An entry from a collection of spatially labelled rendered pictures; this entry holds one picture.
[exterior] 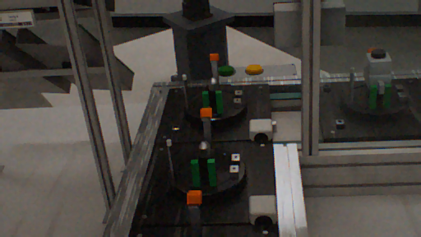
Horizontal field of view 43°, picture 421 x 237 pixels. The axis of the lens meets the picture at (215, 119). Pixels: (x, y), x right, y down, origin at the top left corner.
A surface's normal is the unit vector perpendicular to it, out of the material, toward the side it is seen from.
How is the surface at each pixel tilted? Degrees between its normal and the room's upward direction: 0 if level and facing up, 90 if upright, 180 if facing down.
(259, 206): 0
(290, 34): 90
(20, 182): 0
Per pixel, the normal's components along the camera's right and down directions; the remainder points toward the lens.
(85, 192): -0.08, -0.86
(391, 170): -0.06, 0.51
